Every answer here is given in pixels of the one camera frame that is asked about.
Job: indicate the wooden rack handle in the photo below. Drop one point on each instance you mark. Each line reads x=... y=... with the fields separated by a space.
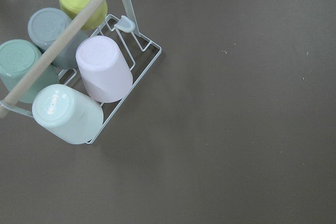
x=48 y=56

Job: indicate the white plastic cup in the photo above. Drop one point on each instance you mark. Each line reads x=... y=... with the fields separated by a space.
x=67 y=113

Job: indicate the pink plastic cup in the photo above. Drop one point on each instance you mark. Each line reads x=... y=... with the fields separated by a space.
x=104 y=70

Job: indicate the green plastic cup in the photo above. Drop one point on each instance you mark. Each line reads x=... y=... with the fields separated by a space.
x=17 y=58

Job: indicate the grey plastic cup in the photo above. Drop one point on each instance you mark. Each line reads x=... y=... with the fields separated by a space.
x=45 y=26

